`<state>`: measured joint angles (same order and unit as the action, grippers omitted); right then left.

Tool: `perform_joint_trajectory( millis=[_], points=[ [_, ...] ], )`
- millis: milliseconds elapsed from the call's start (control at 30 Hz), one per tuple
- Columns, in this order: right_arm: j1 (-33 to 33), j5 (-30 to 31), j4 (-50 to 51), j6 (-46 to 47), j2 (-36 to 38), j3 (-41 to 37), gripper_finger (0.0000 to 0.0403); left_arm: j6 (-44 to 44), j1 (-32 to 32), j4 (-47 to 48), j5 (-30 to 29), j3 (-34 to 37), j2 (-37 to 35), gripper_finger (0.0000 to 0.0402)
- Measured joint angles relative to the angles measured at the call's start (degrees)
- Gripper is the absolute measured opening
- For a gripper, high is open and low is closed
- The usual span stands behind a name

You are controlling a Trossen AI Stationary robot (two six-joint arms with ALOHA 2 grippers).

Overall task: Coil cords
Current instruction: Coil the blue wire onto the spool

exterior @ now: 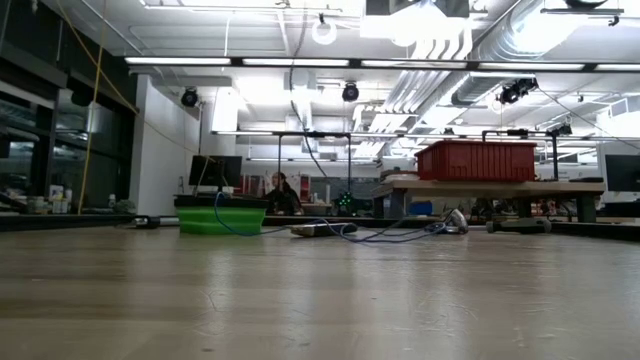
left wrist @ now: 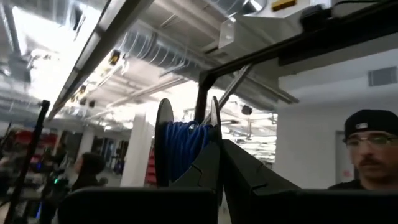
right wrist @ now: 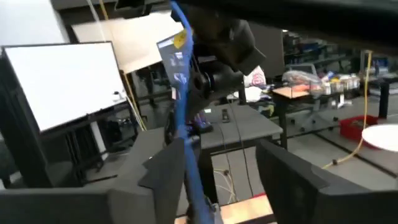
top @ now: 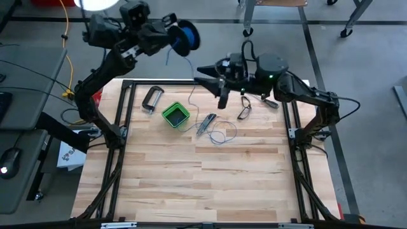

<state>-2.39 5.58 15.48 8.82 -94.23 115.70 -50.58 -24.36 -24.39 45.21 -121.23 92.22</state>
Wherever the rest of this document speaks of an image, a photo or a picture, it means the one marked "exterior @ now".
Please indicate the red plastic crate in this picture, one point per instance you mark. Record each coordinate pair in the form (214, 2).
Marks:
(475, 162)

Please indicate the silver ventilation duct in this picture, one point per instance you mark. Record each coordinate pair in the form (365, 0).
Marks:
(500, 45)

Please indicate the silver and black device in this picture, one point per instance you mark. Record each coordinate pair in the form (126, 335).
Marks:
(457, 220)

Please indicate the white bottle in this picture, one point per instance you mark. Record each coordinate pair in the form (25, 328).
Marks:
(56, 200)
(68, 202)

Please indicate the grey oblong device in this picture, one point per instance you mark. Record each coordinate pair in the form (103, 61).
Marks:
(320, 230)

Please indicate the long ceiling light strip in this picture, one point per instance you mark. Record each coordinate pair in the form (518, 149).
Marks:
(175, 61)

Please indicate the silver rod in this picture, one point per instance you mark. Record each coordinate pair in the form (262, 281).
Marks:
(150, 222)

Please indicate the grey flat stack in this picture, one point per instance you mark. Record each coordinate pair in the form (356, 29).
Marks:
(397, 176)

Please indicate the black ceiling track fixture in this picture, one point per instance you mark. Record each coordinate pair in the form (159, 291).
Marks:
(582, 10)

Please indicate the black ceiling spot lamp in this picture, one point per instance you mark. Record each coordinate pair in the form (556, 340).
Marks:
(350, 93)
(515, 91)
(190, 97)

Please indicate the dark grey bar object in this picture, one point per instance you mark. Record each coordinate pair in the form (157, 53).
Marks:
(520, 225)

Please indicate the round white ceiling lamp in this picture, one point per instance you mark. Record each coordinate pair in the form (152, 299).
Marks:
(324, 22)

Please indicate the black computer monitor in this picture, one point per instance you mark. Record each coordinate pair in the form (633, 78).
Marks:
(625, 172)
(215, 171)

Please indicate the blue box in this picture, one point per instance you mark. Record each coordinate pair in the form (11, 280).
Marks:
(421, 208)

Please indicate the green plastic bin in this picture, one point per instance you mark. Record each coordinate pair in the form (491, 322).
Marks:
(240, 222)

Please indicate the black station frame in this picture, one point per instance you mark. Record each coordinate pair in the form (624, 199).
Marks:
(555, 155)
(320, 134)

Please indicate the black background robot arm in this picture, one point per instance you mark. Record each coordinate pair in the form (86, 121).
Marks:
(345, 202)

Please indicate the person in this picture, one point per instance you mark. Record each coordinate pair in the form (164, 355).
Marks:
(285, 200)

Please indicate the wooden workbench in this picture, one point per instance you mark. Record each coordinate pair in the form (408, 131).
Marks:
(500, 188)

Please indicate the black desk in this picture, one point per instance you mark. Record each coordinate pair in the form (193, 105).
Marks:
(250, 202)

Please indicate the small clear bottle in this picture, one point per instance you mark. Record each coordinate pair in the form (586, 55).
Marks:
(112, 202)

